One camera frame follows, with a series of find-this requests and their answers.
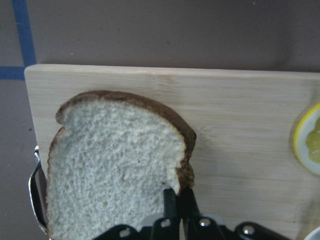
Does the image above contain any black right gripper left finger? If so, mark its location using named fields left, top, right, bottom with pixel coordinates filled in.
left=163, top=188, right=179, bottom=225

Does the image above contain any white bread slice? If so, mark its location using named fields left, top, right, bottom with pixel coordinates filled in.
left=46, top=90, right=197, bottom=240

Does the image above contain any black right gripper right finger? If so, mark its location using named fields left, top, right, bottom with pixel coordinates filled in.
left=178, top=188, right=200, bottom=225

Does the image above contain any lemon half slice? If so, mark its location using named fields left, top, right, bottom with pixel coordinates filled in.
left=293, top=103, right=320, bottom=176

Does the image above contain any wooden cutting board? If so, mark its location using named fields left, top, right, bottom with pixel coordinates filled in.
left=24, top=64, right=320, bottom=240

